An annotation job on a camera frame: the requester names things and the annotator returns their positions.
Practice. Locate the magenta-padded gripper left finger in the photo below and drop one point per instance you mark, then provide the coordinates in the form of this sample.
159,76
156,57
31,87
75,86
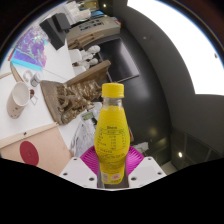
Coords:
78,170

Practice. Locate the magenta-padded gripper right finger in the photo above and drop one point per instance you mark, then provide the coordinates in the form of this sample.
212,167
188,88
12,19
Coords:
146,170

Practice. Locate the yellow drink bottle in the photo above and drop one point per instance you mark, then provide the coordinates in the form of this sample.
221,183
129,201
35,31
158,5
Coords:
111,140

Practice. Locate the light plywood board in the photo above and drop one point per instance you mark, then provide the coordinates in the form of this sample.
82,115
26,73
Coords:
50,143

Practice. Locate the flat round red coaster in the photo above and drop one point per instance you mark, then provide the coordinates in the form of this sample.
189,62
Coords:
29,153

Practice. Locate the clear spray bottle green label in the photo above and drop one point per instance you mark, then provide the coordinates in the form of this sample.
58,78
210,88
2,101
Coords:
87,116

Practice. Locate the white dotted paper cup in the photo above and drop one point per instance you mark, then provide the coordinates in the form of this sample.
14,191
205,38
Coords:
18,98

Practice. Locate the small lidded jar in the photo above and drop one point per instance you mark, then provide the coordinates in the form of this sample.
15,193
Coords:
35,80

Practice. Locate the white plaster bust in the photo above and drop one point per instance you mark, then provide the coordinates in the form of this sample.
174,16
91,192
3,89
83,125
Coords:
94,49
93,61

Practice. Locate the white chair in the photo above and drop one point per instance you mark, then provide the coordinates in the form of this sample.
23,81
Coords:
75,56

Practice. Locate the wooden easel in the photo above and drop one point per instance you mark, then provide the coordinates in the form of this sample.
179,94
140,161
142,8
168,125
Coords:
85,40

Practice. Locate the purple printed painting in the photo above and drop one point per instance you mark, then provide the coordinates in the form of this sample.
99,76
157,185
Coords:
31,48

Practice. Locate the long ceiling light strip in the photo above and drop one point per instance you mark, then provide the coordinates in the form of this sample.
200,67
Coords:
186,43

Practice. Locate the black flat box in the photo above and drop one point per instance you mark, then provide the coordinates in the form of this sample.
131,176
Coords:
62,21
51,33

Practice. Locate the white cabinet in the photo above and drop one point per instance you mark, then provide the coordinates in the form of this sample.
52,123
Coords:
93,28

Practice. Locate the black wall screen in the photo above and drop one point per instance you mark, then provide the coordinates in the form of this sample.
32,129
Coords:
118,60

